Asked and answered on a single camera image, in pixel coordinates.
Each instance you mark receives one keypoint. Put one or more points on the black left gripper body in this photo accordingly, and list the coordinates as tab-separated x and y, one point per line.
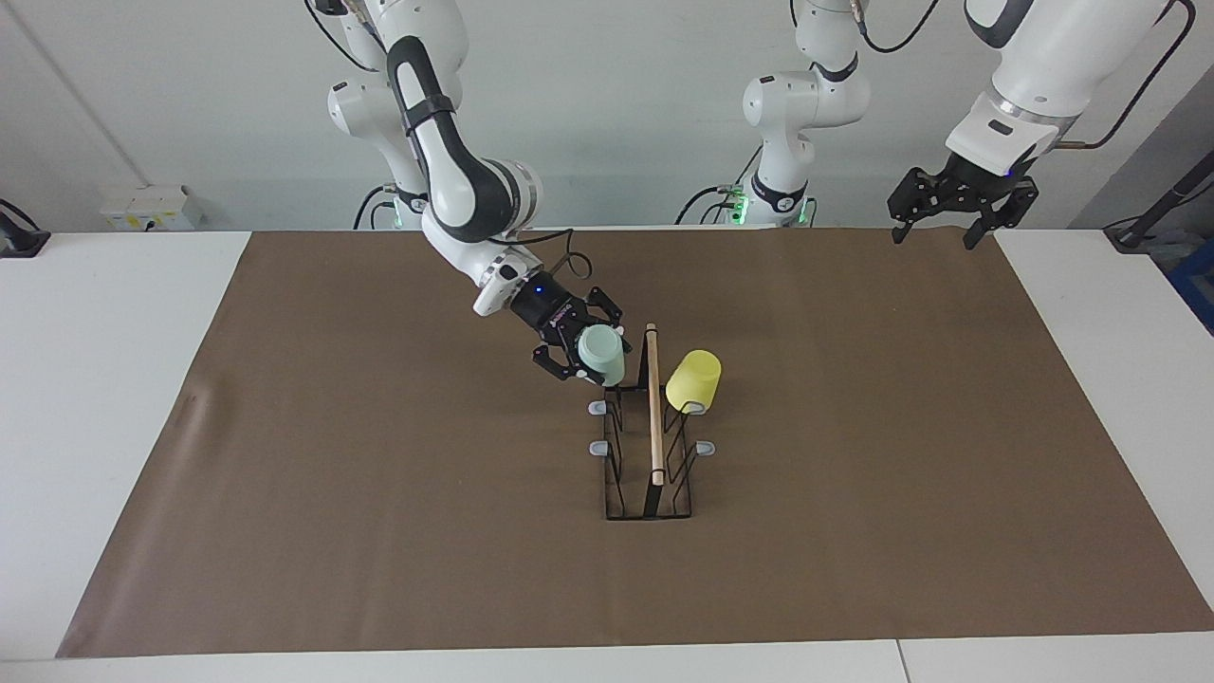
972	185

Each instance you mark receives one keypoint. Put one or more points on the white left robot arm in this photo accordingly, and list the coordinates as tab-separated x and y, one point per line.
1034	57

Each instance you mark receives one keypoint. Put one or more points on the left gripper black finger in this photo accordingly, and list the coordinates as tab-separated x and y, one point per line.
912	194
1010	209

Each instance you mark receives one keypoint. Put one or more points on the yellow plastic cup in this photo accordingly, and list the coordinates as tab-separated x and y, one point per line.
692	379

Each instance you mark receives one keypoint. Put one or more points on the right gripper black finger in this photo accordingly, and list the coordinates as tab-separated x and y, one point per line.
602	311
560	359

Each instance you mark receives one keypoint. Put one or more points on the pale green plastic cup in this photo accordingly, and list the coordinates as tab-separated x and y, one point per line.
603	356

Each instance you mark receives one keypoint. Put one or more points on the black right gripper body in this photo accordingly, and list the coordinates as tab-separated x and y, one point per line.
548	308

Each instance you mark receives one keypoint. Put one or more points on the black stand pole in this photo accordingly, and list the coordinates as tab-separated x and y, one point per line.
1162	204

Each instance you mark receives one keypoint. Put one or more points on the blue crate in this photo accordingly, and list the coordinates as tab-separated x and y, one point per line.
1197	285

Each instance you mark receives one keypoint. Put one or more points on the brown paper table mat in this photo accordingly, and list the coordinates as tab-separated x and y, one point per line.
379	569

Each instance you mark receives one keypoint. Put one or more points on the white electrical box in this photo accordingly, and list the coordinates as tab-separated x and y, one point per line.
152	209

